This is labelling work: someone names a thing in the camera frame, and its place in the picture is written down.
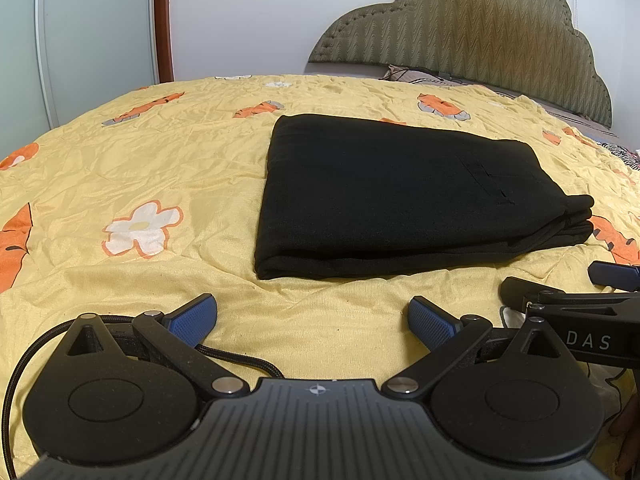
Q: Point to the frosted sliding wardrobe door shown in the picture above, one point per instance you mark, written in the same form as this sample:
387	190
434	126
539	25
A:
90	45

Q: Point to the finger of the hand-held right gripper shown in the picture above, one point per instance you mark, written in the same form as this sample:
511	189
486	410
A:
540	292
612	274

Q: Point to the black and white patterned cloth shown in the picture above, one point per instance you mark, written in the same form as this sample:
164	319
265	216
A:
625	152

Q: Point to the yellow printed blanket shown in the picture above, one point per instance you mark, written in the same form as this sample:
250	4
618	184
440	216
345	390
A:
150	160

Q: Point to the person's right hand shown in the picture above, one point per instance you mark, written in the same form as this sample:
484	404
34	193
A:
627	420

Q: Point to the brown wooden door frame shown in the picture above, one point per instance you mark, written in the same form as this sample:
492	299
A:
162	20

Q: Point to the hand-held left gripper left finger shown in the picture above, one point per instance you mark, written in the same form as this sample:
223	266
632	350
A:
192	317

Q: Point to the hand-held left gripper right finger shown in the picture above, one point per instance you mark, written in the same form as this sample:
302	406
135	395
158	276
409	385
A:
432	320

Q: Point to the black pants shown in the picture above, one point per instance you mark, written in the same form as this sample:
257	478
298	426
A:
400	195

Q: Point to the olive padded headboard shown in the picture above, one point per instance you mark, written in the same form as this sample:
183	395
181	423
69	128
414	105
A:
475	30

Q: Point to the patterned pillow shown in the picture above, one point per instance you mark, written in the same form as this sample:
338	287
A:
440	77

